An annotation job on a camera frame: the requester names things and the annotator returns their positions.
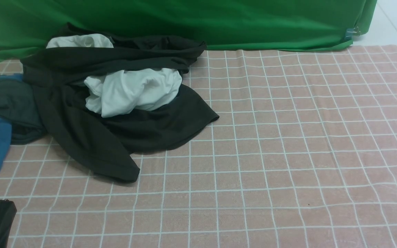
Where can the pink checkered tablecloth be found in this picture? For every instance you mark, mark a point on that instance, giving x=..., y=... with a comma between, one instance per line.
x=304, y=155

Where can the dark gray long-sleeve shirt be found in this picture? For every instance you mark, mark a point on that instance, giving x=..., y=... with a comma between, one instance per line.
x=105, y=145

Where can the white shirt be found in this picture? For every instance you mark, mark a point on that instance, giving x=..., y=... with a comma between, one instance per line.
x=121, y=92

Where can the green backdrop cloth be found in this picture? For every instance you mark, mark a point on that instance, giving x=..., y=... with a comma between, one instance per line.
x=290, y=25

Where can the blue clip on backdrop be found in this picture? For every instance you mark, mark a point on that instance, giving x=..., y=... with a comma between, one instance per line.
x=351, y=33

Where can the blue and gray garment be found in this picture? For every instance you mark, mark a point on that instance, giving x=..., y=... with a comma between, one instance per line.
x=20, y=122

